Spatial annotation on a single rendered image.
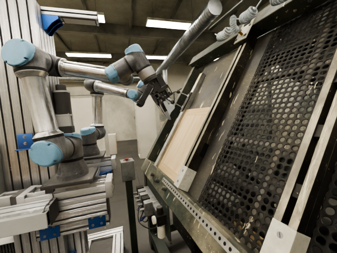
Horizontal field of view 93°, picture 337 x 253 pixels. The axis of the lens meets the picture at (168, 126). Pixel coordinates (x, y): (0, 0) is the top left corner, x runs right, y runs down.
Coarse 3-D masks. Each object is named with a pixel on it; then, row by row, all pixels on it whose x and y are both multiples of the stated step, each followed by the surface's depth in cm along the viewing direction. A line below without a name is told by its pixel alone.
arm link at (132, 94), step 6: (84, 84) 130; (90, 84) 126; (96, 84) 127; (102, 84) 126; (108, 84) 127; (90, 90) 131; (96, 90) 129; (102, 90) 127; (108, 90) 126; (114, 90) 125; (120, 90) 125; (126, 90) 125; (132, 90) 122; (126, 96) 126; (132, 96) 122; (138, 96) 129
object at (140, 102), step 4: (148, 84) 71; (148, 88) 72; (144, 92) 71; (148, 92) 72; (140, 96) 75; (144, 96) 71; (140, 100) 71; (144, 100) 71; (136, 104) 73; (140, 104) 71
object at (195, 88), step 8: (200, 80) 149; (192, 88) 151; (192, 96) 146; (184, 112) 144; (176, 120) 146; (176, 128) 142; (168, 136) 143; (168, 144) 140; (160, 152) 141; (160, 160) 138
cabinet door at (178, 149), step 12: (204, 108) 118; (192, 120) 125; (180, 132) 133; (192, 132) 117; (180, 144) 123; (192, 144) 109; (168, 156) 130; (180, 156) 115; (168, 168) 120; (180, 168) 107
